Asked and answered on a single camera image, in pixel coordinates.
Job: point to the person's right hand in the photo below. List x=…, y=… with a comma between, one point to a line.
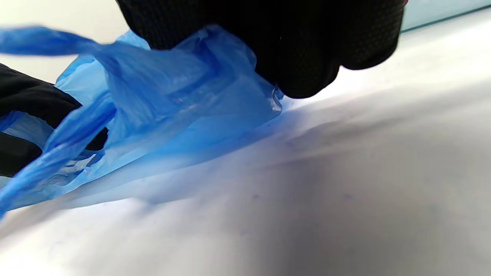
x=307, y=38

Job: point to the person's left hand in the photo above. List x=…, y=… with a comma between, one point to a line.
x=23, y=92

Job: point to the blue plastic bag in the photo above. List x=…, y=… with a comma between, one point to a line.
x=172, y=107

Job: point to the light blue plastic basket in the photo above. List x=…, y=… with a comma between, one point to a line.
x=441, y=11

